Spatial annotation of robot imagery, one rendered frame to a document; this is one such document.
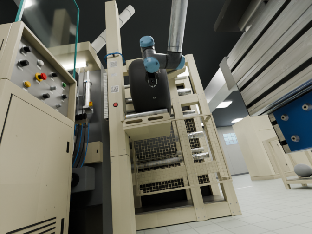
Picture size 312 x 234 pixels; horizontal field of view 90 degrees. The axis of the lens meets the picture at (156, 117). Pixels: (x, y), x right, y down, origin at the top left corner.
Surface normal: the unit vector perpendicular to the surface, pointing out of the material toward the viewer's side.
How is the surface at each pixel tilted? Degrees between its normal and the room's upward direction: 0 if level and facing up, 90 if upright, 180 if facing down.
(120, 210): 90
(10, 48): 90
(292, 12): 90
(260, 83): 90
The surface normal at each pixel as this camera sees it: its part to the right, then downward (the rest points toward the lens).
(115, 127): -0.07, -0.38
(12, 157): 0.99, -0.16
